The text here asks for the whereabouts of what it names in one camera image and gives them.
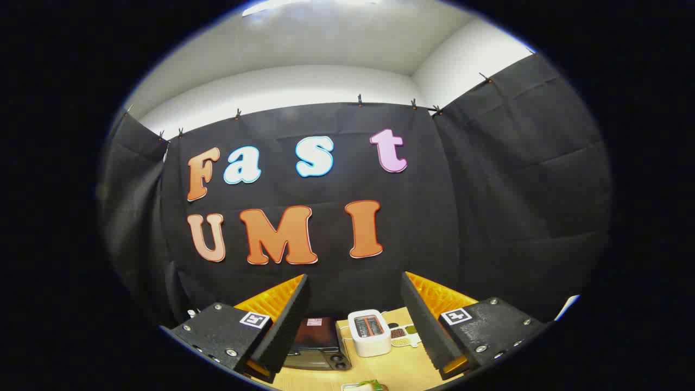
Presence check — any black toaster oven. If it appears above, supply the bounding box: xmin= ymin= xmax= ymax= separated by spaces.
xmin=282 ymin=317 xmax=352 ymax=371

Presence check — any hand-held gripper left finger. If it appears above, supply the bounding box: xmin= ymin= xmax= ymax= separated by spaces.
xmin=160 ymin=273 xmax=310 ymax=384

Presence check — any white divided dish with beans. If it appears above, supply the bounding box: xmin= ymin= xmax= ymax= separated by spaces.
xmin=388 ymin=323 xmax=422 ymax=349

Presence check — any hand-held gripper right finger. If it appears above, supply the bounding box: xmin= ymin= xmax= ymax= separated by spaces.
xmin=401 ymin=271 xmax=549 ymax=381

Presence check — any row of black cloth clips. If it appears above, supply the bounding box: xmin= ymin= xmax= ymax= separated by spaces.
xmin=123 ymin=72 xmax=494 ymax=140

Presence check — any white bread toaster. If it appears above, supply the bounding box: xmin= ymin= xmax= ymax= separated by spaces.
xmin=347 ymin=309 xmax=392 ymax=358

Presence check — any ceiling light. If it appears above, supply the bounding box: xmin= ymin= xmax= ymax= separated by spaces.
xmin=241 ymin=0 xmax=381 ymax=17

